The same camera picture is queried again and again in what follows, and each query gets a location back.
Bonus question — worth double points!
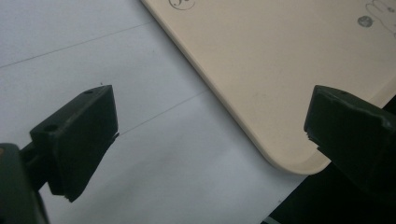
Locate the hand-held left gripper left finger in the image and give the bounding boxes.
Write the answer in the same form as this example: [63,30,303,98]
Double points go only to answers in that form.
[20,84,120,203]

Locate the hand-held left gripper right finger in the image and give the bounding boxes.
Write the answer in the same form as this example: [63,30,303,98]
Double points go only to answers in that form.
[303,84,396,207]

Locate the beige printed tray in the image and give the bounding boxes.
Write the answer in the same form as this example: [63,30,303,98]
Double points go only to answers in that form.
[139,0,396,175]

